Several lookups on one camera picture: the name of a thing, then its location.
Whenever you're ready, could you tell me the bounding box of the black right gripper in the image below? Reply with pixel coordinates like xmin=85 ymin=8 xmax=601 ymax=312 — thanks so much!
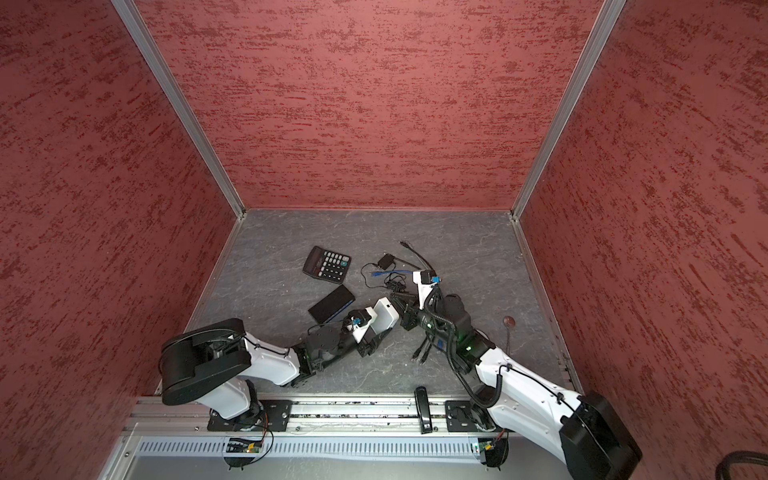
xmin=390 ymin=292 xmax=457 ymax=347

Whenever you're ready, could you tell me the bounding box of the white network switch box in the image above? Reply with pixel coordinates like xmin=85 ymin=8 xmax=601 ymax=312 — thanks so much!
xmin=353 ymin=297 xmax=400 ymax=343

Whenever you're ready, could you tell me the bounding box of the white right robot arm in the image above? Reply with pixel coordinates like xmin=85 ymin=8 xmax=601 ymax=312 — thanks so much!
xmin=392 ymin=294 xmax=642 ymax=479

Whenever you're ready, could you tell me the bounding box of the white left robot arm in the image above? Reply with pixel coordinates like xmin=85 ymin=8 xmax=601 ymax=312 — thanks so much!
xmin=159 ymin=310 xmax=399 ymax=420

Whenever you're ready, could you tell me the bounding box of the black smartphone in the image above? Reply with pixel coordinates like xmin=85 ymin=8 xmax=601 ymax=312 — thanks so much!
xmin=308 ymin=285 xmax=355 ymax=325

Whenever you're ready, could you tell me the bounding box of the black desk calculator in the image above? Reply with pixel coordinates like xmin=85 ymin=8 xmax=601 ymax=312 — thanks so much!
xmin=302 ymin=246 xmax=351 ymax=284

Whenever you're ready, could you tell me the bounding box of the black power adapter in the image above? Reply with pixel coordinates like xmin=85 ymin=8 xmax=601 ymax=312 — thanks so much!
xmin=376 ymin=254 xmax=396 ymax=271

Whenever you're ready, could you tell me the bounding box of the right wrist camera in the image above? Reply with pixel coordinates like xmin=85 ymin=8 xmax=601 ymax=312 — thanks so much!
xmin=412 ymin=270 xmax=440 ymax=310

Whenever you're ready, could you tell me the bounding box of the black cable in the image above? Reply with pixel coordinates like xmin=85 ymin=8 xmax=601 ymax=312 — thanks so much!
xmin=400 ymin=241 xmax=439 ymax=274

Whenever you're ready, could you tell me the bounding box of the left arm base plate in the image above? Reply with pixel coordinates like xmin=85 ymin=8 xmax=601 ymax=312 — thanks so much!
xmin=207 ymin=400 xmax=294 ymax=433

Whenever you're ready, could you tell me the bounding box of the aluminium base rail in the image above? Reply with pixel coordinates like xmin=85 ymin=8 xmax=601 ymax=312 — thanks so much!
xmin=122 ymin=395 xmax=499 ymax=436

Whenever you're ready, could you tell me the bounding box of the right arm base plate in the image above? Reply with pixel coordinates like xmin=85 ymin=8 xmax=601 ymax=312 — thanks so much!
xmin=445 ymin=400 xmax=498 ymax=433

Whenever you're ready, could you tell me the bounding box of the white slotted cable duct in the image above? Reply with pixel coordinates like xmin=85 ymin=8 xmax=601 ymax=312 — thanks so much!
xmin=136 ymin=436 xmax=480 ymax=463

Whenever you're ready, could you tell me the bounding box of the aluminium right corner post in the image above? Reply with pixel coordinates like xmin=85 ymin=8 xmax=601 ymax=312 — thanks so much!
xmin=510 ymin=0 xmax=628 ymax=220

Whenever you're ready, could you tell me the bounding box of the aluminium corner post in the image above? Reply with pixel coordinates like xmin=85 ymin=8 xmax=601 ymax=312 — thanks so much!
xmin=510 ymin=0 xmax=628 ymax=220
xmin=110 ymin=0 xmax=247 ymax=218

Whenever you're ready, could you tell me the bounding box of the aluminium left corner post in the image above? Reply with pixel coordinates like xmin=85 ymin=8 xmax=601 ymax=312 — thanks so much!
xmin=110 ymin=0 xmax=247 ymax=218

